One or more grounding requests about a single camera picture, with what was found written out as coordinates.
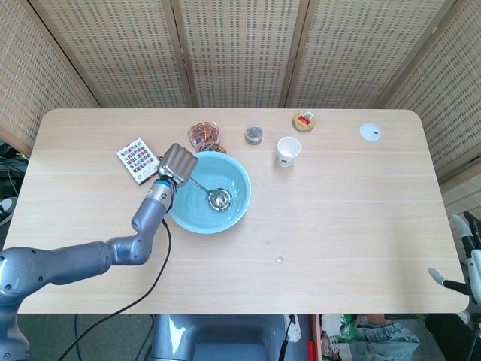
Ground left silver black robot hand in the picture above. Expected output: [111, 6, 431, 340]
[156, 142, 199, 188]

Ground round tin red label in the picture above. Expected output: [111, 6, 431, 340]
[292, 109, 317, 133]

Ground black floor cable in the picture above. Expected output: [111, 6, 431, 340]
[138, 314, 156, 361]

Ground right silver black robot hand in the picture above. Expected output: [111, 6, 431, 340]
[428, 211, 481, 313]

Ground small clear jar dark contents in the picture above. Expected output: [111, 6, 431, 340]
[244, 126, 265, 145]

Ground pink wooden board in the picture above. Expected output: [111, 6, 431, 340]
[310, 314, 323, 361]

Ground green plastic package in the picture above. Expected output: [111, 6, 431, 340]
[340, 314, 356, 341]

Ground colourful printed card box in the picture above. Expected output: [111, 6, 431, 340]
[116, 138, 165, 187]

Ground clear plastic snack bag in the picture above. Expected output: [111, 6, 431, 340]
[187, 120, 228, 154]

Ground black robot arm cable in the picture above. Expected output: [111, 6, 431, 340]
[59, 217, 172, 361]

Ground woven bamboo folding screen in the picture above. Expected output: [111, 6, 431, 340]
[0, 0, 481, 226]

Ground metal ladle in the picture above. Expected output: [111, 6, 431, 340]
[186, 176, 234, 212]

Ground light blue plastic bowl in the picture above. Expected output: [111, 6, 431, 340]
[167, 150, 253, 235]

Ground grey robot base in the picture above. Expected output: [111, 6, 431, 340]
[150, 314, 290, 361]

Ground white paper cup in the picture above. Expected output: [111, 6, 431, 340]
[276, 136, 302, 168]

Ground black white sneaker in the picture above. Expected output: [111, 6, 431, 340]
[0, 196, 18, 226]

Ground white round table grommet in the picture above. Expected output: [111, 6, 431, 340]
[359, 123, 383, 143]

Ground blue denim jeans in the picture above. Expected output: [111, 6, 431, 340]
[352, 319, 421, 354]

